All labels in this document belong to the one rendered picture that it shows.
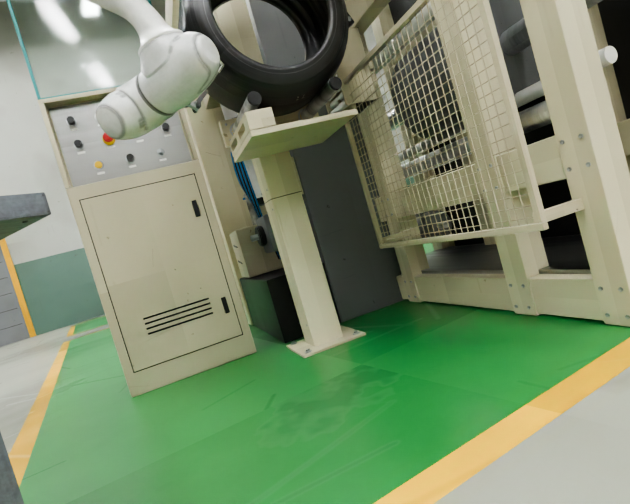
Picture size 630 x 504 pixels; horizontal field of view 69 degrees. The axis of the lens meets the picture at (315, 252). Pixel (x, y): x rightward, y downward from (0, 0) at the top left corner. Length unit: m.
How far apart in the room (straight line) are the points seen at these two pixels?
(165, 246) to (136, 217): 0.17
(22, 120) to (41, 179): 1.19
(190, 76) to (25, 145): 9.82
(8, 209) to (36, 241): 9.50
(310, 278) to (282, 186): 0.38
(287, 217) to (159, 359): 0.82
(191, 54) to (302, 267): 1.07
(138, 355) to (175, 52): 1.40
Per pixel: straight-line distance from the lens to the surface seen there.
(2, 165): 10.69
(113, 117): 1.06
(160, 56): 1.01
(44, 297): 10.32
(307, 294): 1.84
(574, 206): 1.35
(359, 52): 2.05
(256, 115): 1.50
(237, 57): 1.55
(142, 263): 2.08
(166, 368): 2.12
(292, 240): 1.83
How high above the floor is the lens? 0.46
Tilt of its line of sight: 3 degrees down
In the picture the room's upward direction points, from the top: 16 degrees counter-clockwise
